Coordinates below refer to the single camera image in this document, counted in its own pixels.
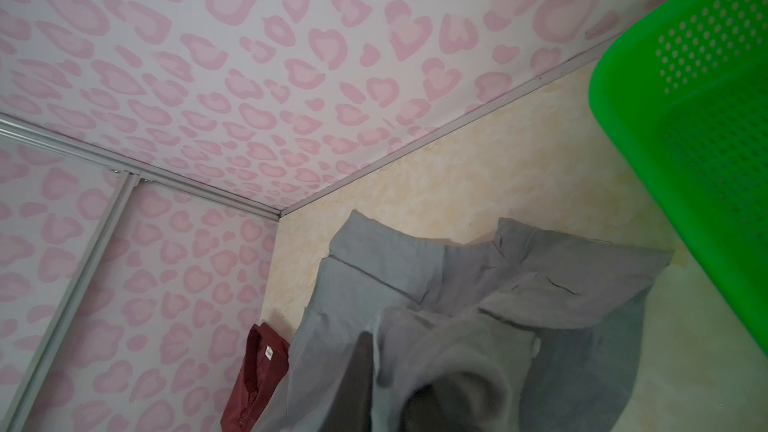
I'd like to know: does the green plastic basket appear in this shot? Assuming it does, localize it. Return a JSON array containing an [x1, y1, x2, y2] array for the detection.
[[588, 0, 767, 346]]

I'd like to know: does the grey long sleeve shirt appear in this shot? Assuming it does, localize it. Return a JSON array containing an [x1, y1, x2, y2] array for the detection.
[[256, 211, 672, 431]]

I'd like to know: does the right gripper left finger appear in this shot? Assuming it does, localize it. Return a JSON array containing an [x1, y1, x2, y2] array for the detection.
[[320, 332, 374, 432]]

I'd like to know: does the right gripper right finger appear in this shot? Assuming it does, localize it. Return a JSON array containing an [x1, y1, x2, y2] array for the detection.
[[400, 386, 450, 432]]

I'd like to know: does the maroon long sleeve shirt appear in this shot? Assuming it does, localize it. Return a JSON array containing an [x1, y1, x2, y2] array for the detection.
[[220, 323, 290, 432]]

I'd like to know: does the left aluminium frame diagonal strut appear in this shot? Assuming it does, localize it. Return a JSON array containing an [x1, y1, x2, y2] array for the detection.
[[1, 171, 141, 431]]

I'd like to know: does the left rear aluminium frame post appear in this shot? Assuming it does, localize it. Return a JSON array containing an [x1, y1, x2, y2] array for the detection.
[[1, 113, 280, 222]]

